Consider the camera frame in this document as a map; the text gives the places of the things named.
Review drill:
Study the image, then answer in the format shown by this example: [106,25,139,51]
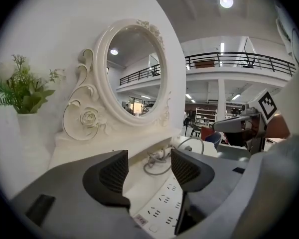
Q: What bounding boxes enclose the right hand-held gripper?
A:
[211,88,279,154]

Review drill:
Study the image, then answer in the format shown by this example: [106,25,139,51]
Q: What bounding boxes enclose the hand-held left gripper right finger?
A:
[170,148,251,236]

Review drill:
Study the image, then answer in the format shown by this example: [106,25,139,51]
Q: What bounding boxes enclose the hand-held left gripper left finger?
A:
[11,149,140,239]

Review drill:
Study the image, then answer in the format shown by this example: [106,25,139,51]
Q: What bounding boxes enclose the white power strip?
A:
[128,175,189,239]

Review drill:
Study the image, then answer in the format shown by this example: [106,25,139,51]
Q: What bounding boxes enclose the person's right forearm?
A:
[265,113,292,139]

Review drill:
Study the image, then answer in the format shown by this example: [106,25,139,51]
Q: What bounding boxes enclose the dark blue chair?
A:
[204,131,223,149]

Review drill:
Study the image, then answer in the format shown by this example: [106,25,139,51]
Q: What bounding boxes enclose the white storage shelf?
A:
[195,108,218,128]

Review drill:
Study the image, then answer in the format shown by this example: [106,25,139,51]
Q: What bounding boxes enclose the white vase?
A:
[16,112,52,170]

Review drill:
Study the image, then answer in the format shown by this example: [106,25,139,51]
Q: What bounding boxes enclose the person's white printed shirt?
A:
[205,5,299,239]

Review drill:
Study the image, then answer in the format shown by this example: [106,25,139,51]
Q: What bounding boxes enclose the white oval vanity mirror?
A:
[62,18,171,141]

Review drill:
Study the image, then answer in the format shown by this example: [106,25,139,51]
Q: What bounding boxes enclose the white ornate dressing table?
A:
[48,127,190,239]

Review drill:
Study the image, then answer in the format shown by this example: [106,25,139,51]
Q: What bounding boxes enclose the white and green flowers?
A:
[0,53,66,115]

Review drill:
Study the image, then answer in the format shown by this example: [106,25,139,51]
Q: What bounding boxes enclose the round ceiling lamp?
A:
[218,0,234,9]

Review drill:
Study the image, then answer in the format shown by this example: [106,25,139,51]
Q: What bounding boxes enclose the grey cable with plug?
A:
[143,136,205,176]

